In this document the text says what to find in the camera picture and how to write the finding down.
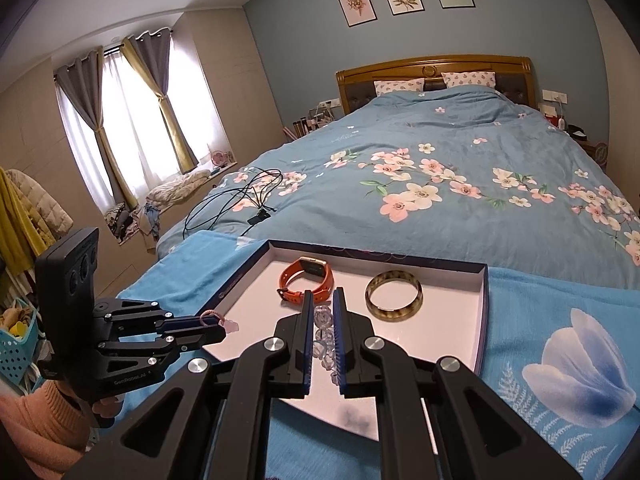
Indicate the orange smartwatch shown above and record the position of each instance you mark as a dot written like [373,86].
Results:
[322,282]

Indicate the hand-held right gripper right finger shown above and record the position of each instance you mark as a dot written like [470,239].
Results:
[341,345]

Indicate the row of cosmetics bottles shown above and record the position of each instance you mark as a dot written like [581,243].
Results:
[310,122]

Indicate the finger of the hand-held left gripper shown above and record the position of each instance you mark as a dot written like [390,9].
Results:
[185,323]
[200,342]

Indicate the person's left hand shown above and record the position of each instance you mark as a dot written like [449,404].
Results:
[102,406]

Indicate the white patterned pillow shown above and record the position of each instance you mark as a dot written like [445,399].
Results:
[470,80]
[400,87]

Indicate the yellow garment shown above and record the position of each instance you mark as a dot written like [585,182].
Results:
[20,230]

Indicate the white sheer curtain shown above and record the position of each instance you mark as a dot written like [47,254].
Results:
[195,110]

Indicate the cream folded blanket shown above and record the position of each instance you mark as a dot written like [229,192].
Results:
[175,187]

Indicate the framed pink flower picture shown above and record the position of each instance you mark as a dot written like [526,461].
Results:
[355,7]

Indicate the dark blue shallow box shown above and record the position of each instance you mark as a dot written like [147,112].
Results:
[440,310]

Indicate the small pink fan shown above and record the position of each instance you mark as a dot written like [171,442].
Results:
[219,158]

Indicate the wooden bed headboard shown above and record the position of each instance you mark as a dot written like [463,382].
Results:
[430,67]

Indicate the white wall socket panel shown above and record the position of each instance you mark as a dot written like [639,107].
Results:
[330,103]
[555,95]

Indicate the beige puffer jacket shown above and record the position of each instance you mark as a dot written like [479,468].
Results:
[40,200]

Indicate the amber bangle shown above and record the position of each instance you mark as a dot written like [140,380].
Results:
[395,316]

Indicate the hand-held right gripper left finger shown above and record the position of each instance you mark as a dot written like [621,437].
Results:
[306,350]

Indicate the blue floral duvet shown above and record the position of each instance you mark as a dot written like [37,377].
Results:
[450,130]

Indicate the blue tulip print blanket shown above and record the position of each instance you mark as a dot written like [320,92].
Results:
[525,310]

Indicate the person's left forearm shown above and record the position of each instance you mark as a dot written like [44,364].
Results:
[35,425]

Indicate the pile of clothes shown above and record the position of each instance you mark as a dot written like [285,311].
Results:
[145,220]

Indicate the grey and olive curtain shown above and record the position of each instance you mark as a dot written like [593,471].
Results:
[145,65]
[80,95]

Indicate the blue plastic basket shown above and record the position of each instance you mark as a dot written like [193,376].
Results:
[15,355]

